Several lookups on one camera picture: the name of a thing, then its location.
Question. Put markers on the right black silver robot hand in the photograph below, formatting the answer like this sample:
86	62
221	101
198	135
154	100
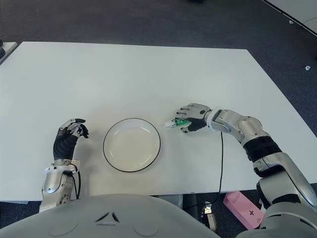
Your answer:
195	112

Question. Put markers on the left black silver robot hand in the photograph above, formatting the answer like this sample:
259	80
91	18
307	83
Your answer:
63	147

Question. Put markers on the green toothpaste tube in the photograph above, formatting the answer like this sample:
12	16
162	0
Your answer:
173	123

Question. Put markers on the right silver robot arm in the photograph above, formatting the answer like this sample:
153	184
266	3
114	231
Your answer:
277	163

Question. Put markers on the white plate black rim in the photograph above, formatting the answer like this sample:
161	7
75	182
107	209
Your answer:
131	146

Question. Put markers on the grey robot torso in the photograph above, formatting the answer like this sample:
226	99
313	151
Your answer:
111	218

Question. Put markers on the white table leg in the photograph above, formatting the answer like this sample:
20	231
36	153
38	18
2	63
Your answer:
173	199

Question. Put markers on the pink flat box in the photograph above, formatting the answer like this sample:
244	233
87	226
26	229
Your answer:
244	210

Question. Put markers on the small white side table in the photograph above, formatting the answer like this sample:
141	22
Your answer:
8	48

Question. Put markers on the large white neighbouring table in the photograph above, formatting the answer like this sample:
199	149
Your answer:
297	12

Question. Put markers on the grey metal bracket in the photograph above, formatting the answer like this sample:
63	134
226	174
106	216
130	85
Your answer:
210	218

